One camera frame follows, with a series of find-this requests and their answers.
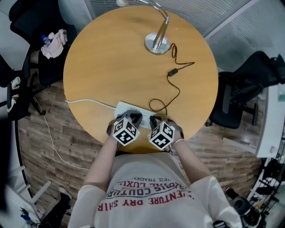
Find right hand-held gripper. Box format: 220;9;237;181
148;113;175;150

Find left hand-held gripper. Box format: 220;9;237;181
112;109;143;147

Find black lamp cable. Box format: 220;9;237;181
148;43;195;126

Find silver desk lamp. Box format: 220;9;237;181
116;0;171;55

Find person's left forearm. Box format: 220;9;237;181
83;135;119;189

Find person's right forearm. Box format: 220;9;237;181
171;139;212;185

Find white desk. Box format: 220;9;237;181
256;85;285;159
4;164;52;228

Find person's right hand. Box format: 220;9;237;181
171;124;185;144

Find person's left hand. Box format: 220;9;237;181
106;121;117;140

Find round wooden table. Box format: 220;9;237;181
63;5;219;154

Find person's white printed shirt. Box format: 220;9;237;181
68;152;242;228

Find black office chair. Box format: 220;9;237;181
206;50;285;130
0;53;47;122
8;0;78;88

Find person's white shoe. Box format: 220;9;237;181
58;186;73;200

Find crumpled pink cloth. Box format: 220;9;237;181
41;28;68;60

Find clear plastic water bottle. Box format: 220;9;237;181
41;34;53;45

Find person's black trouser leg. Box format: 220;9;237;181
41;192;73;228

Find teal translucent object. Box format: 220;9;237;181
277;85;285;102

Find black metal equipment rack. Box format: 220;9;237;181
226;138;285;228

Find white power strip cable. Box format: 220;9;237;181
65;98;118;110

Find long white floor cable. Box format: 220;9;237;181
42;114;90;171

